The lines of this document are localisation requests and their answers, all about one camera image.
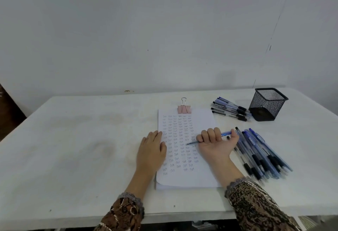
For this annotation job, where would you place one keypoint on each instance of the person's left forearm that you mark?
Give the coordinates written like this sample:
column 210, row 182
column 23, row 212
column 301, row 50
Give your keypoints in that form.
column 132, row 193

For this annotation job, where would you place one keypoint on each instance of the person's right thumb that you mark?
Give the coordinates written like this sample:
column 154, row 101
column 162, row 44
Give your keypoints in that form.
column 234, row 139

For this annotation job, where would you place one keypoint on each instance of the person's left hand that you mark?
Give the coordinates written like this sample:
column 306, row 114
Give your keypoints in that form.
column 150, row 155

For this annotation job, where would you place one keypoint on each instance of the blue ballpoint pen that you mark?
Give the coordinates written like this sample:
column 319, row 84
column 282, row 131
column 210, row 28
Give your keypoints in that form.
column 226, row 133

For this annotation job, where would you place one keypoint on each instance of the person's right hand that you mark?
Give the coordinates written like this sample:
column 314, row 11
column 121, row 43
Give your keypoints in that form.
column 215, row 149

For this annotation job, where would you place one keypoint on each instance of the large pile of blue pens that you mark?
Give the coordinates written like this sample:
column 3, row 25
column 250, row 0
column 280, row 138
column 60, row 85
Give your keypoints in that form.
column 260, row 154

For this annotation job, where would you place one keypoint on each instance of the person's left thumb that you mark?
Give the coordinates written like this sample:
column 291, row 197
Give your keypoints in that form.
column 164, row 151

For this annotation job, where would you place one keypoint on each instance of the brown wooden furniture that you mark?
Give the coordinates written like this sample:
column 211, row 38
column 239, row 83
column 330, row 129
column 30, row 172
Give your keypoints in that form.
column 9, row 114

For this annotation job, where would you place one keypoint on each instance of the black mesh pen holder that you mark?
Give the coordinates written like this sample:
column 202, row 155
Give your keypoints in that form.
column 265, row 104

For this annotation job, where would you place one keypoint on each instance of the small pile of clear pens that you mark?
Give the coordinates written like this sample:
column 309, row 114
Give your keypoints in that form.
column 232, row 108

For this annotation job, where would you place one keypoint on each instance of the pink binder clip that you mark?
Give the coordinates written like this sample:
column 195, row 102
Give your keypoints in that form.
column 184, row 109

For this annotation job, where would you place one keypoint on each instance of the white paper stack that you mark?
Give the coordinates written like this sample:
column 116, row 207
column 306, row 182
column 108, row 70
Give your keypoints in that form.
column 184, row 170

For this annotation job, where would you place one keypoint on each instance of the person's right forearm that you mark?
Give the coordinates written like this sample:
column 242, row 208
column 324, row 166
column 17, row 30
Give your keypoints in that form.
column 245, row 196

